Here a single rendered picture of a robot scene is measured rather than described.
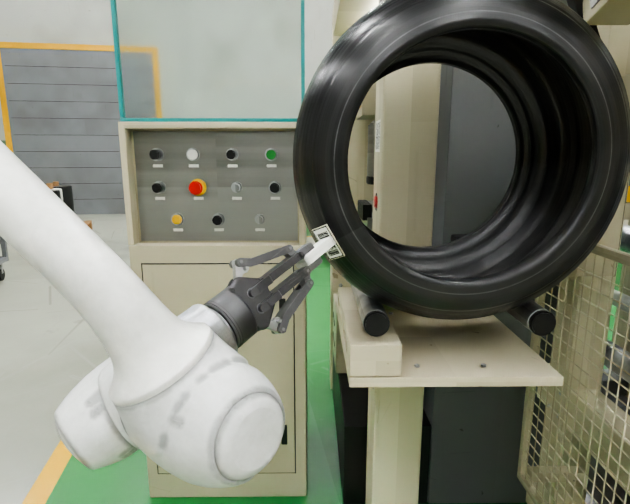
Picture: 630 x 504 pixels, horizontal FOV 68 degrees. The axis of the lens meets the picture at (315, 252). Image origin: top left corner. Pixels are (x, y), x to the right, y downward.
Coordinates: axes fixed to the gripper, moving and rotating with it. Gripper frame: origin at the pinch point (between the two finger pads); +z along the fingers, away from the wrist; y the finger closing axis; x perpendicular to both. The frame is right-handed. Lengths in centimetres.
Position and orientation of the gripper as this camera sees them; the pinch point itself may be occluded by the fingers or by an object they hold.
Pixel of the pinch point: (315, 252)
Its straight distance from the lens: 74.3
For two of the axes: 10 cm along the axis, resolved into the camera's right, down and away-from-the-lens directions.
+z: 6.3, -5.0, 5.9
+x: 5.9, -1.8, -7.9
